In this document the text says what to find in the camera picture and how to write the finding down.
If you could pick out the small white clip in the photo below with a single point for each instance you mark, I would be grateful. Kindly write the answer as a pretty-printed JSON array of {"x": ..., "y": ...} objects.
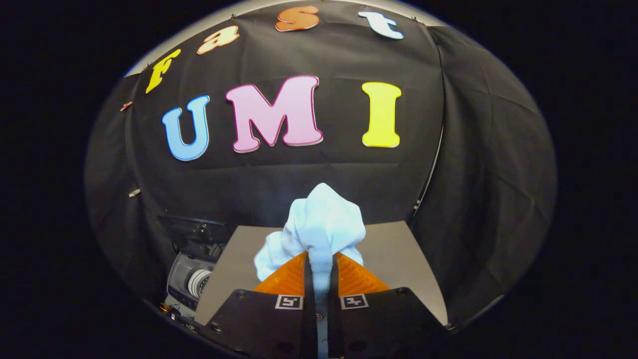
[{"x": 134, "y": 192}]

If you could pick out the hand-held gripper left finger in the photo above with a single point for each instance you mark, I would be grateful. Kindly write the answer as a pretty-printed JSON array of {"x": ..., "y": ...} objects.
[{"x": 309, "y": 299}]

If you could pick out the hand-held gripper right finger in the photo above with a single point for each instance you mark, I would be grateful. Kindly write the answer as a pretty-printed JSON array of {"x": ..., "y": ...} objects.
[{"x": 333, "y": 299}]

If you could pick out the black backdrop cloth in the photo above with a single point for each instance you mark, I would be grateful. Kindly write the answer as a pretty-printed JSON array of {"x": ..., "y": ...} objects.
[{"x": 324, "y": 174}]

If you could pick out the small red clip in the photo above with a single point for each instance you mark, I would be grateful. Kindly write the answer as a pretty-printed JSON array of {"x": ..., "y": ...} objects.
[{"x": 126, "y": 105}]

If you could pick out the light blue polo shirt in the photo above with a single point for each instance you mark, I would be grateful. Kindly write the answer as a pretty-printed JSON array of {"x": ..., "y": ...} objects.
[{"x": 324, "y": 224}]

